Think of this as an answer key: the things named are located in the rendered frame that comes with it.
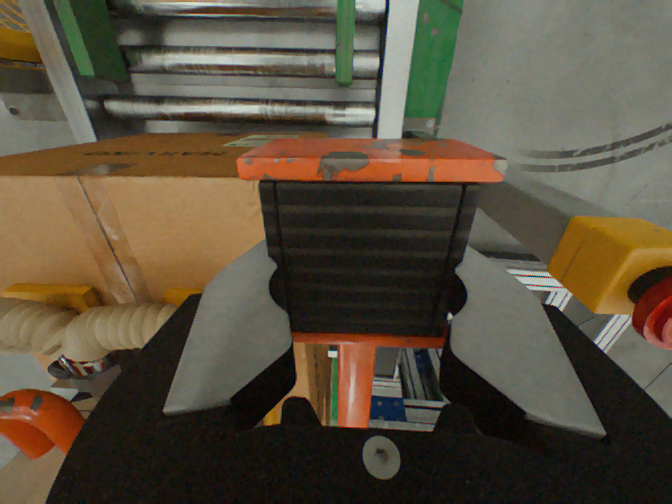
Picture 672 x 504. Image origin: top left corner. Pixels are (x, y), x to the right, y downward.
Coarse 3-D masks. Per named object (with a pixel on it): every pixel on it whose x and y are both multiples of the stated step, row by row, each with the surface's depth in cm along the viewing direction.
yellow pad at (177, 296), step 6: (174, 288) 31; (180, 288) 31; (186, 288) 31; (168, 294) 30; (174, 294) 30; (180, 294) 30; (186, 294) 30; (162, 300) 30; (168, 300) 30; (174, 300) 30; (180, 300) 30; (270, 414) 40; (264, 420) 41; (270, 420) 41; (276, 420) 43
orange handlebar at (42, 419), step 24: (360, 360) 15; (360, 384) 16; (0, 408) 20; (24, 408) 20; (48, 408) 21; (72, 408) 22; (360, 408) 17; (0, 432) 22; (24, 432) 22; (48, 432) 21; (72, 432) 22
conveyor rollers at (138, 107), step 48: (144, 0) 50; (192, 0) 49; (240, 0) 49; (288, 0) 48; (336, 0) 48; (144, 48) 54; (192, 48) 53; (240, 48) 53; (288, 48) 53; (144, 96) 59
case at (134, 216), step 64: (0, 192) 26; (64, 192) 26; (128, 192) 26; (192, 192) 25; (256, 192) 25; (0, 256) 30; (64, 256) 30; (128, 256) 29; (192, 256) 29; (320, 384) 57
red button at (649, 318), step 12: (648, 276) 21; (660, 276) 20; (636, 288) 21; (648, 288) 21; (660, 288) 19; (636, 300) 22; (648, 300) 19; (660, 300) 19; (636, 312) 20; (648, 312) 19; (660, 312) 19; (636, 324) 20; (648, 324) 20; (660, 324) 19; (648, 336) 20; (660, 336) 19
